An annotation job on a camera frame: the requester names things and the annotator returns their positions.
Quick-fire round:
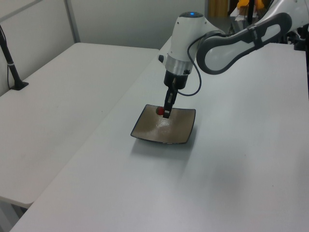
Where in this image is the black pole with base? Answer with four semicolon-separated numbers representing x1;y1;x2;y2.
0;24;29;91

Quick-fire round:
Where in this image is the black upright stand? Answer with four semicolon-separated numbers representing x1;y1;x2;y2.
246;0;257;25

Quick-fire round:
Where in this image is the black equipment on table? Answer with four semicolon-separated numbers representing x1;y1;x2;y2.
286;23;309;51

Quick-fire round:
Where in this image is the red strawberry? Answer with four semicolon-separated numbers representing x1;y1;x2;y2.
155;107;170;117

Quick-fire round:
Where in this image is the grey metal partition post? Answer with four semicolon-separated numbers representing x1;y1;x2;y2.
64;0;81;44

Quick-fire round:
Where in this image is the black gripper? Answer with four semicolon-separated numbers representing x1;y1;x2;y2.
163;69;189;120

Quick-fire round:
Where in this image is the yellow object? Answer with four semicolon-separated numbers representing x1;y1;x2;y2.
237;0;264;10

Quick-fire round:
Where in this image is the square brown ceramic plate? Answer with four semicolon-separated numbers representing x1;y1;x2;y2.
130;104;197;145

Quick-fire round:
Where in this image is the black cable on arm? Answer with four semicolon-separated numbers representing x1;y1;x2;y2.
177;36;202;96

